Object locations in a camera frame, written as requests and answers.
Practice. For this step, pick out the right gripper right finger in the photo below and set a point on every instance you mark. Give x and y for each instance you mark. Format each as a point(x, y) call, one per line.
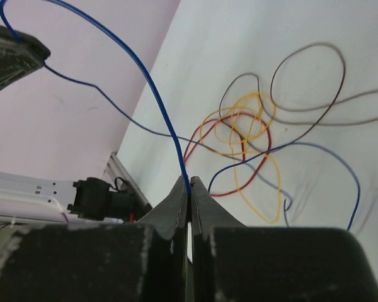
point(235, 262)

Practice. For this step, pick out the front aluminium rail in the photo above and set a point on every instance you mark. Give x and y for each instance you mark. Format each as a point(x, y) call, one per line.
point(115, 173)

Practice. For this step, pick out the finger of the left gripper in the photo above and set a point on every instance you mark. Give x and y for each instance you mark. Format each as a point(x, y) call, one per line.
point(19, 58)

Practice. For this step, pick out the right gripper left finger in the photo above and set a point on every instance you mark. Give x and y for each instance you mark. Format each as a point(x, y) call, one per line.
point(141, 261)

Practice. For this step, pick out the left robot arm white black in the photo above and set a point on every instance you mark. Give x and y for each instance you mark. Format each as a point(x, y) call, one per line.
point(50, 201)

